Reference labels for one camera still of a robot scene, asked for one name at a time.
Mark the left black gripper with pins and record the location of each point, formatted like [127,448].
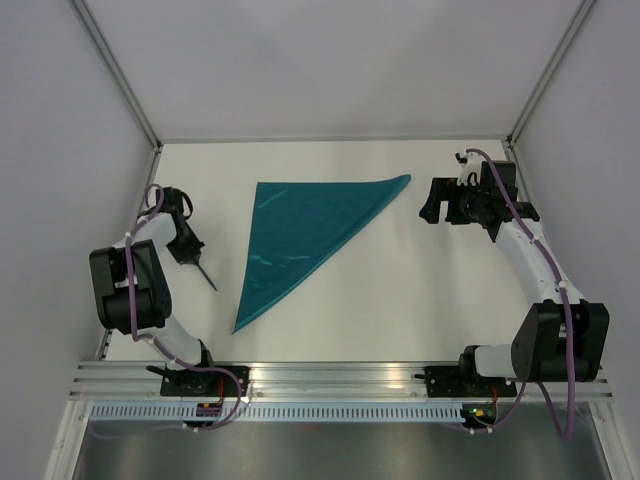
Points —
[192,253]

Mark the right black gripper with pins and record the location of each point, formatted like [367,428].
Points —
[446,189]

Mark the dark blue utensil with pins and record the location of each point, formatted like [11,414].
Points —
[206,276]

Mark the teal cloth napkin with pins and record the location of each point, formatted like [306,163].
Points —
[296,227]

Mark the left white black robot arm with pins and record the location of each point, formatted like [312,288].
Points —
[131,292]

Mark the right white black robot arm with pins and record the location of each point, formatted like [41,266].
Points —
[563,335]

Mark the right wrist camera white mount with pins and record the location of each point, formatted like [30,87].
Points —
[471,168]

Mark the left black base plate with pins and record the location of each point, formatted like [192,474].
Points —
[190,384]

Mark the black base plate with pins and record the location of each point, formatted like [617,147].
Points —
[190,384]
[444,381]

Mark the aluminium mounting rail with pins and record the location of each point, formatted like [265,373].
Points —
[269,381]

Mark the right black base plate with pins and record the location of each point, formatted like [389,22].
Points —
[444,381]

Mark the white slotted cable duct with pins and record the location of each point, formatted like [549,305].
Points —
[350,412]

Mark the left aluminium frame post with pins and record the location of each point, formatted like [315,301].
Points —
[98,40]

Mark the aluminium frame post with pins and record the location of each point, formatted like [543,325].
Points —
[98,40]
[572,30]

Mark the right aluminium frame post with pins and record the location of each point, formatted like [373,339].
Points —
[572,30]

